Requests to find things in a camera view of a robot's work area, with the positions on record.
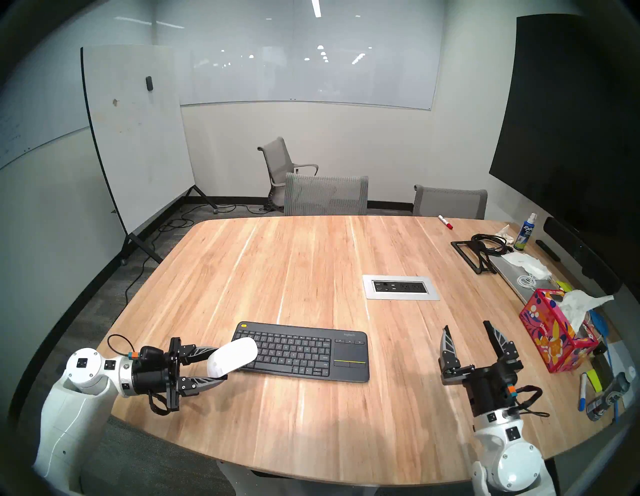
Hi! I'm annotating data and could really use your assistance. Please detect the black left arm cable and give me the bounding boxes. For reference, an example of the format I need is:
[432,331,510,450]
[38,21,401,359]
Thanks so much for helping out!
[106,334,138,358]

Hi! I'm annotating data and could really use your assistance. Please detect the black wireless keyboard with touchpad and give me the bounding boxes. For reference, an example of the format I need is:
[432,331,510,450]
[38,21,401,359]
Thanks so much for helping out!
[232,321,371,384]

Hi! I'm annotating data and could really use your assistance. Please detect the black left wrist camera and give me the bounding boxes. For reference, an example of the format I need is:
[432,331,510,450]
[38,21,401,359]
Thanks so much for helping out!
[137,346,166,371]

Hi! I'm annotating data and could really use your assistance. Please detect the white tissue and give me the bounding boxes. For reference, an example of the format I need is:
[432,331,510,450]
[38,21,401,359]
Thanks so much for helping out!
[557,289,615,333]

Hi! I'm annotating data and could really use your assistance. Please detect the dark gray bottle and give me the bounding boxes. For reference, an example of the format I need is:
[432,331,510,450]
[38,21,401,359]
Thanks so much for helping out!
[586,367,636,422]

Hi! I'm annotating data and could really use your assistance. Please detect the coiled black cable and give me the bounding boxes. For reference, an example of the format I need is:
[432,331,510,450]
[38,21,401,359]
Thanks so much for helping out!
[471,233,515,257]

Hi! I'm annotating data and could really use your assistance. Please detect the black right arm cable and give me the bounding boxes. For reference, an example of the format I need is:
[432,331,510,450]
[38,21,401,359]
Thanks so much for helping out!
[510,385,551,418]

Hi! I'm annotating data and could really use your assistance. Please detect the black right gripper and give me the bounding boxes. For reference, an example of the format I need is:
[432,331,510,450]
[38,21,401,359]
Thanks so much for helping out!
[439,320,524,417]

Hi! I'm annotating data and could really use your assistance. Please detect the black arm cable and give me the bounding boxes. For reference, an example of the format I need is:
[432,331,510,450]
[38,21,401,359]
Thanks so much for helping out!
[510,385,551,418]
[106,334,138,358]

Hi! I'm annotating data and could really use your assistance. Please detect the colourful floral tissue box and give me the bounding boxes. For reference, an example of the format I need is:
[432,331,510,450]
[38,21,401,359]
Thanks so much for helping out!
[519,288,599,374]

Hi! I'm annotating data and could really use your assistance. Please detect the white computer mouse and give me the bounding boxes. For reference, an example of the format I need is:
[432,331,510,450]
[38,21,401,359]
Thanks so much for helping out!
[206,336,259,379]

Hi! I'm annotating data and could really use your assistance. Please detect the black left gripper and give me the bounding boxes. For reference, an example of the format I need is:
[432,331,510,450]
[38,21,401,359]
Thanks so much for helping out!
[131,337,228,413]

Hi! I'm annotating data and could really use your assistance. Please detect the whiteboard cleaner spray bottle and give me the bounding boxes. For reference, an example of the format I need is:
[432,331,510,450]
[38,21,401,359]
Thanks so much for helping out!
[513,212,538,251]

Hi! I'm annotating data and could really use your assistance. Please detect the black video conference bar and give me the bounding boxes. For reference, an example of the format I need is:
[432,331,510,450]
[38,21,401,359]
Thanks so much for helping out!
[543,216,622,296]

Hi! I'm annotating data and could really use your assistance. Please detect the gray mesh office chair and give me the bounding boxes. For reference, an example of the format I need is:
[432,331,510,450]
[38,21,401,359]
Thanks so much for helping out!
[284,173,370,216]
[413,184,488,220]

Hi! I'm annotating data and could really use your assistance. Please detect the crumpled white cloth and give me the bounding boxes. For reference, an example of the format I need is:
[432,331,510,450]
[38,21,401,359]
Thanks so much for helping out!
[501,251,552,280]

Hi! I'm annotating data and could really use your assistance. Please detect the black floor cables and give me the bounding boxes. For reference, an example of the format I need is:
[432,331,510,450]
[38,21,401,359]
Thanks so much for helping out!
[159,202,273,232]

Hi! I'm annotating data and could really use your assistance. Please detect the gray office chair with armrests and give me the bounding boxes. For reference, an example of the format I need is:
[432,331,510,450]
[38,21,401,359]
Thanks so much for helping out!
[257,136,319,210]

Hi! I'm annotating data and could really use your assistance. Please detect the silver table power outlet panel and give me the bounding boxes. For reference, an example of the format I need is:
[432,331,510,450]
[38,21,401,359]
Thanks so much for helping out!
[362,274,441,301]

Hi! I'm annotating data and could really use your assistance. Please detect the white wall whiteboard with writing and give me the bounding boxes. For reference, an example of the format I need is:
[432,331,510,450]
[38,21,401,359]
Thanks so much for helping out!
[0,15,91,171]

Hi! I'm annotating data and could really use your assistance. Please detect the large black wall television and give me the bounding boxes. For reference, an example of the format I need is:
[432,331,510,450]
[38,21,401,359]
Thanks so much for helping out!
[489,13,640,241]

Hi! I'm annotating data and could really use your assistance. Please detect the blue plastic item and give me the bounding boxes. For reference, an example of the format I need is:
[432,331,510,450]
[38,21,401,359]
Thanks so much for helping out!
[587,310,610,341]

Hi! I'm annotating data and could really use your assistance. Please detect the silver closed laptop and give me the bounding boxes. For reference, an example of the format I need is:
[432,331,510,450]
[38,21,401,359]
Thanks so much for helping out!
[489,254,558,306]

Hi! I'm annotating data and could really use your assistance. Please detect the large glass wall whiteboard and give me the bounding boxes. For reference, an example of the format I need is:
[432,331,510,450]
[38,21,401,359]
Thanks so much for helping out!
[150,0,446,111]

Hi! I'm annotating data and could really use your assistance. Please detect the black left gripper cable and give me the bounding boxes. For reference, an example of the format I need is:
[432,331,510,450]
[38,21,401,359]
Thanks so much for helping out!
[147,392,173,417]

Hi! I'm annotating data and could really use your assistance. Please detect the black laptop stand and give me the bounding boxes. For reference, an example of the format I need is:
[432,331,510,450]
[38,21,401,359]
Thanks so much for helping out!
[450,240,498,275]

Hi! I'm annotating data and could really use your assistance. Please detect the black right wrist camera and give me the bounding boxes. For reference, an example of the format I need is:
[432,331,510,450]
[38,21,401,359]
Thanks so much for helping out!
[492,367,518,401]

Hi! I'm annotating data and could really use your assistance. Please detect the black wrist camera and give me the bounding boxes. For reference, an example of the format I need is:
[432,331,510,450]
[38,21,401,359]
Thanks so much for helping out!
[492,367,518,401]
[137,346,166,371]

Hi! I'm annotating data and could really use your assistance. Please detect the mobile whiteboard on black stand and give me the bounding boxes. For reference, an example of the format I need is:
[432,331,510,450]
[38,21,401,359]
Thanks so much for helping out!
[80,44,219,266]

